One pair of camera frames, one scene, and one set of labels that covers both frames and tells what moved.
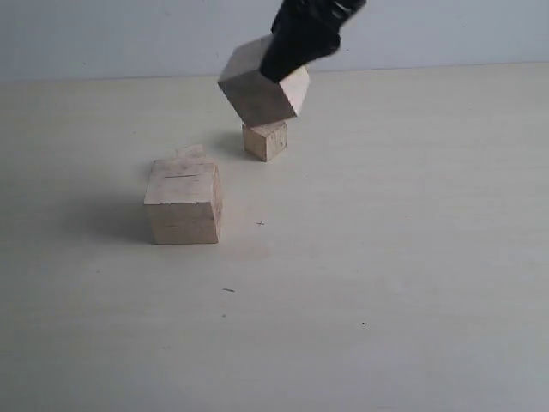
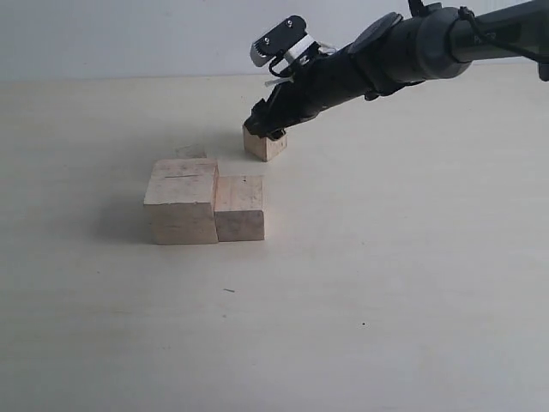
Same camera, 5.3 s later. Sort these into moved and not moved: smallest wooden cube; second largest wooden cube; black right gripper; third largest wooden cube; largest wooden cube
Moved: black right gripper; second largest wooden cube
Not moved: largest wooden cube; smallest wooden cube; third largest wooden cube
